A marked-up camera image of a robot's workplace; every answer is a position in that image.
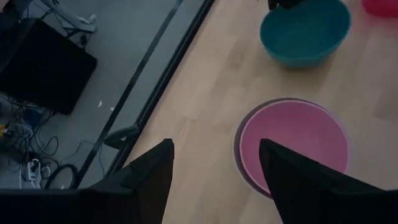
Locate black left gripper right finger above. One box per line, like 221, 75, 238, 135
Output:
259, 138, 398, 224

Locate black computer case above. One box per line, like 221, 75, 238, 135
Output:
0, 17, 98, 116

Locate black table clamp bracket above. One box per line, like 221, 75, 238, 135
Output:
103, 124, 141, 149

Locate teal plastic bowl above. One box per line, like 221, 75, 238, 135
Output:
259, 0, 352, 68

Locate black floor tape strip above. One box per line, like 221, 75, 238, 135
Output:
76, 0, 184, 187

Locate black table frame rail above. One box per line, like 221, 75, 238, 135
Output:
104, 0, 216, 180

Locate pink plate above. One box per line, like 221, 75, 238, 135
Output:
233, 98, 349, 198

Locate black coiled cable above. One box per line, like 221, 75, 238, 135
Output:
44, 164, 80, 190

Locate hot pink plastic bowl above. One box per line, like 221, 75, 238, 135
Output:
361, 0, 398, 18

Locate white power strip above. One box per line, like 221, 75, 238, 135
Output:
25, 158, 42, 189

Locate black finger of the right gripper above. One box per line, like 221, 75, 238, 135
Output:
267, 0, 307, 11

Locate tangled black cables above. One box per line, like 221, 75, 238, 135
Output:
0, 93, 63, 170

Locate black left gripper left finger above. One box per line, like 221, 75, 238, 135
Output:
81, 138, 175, 224

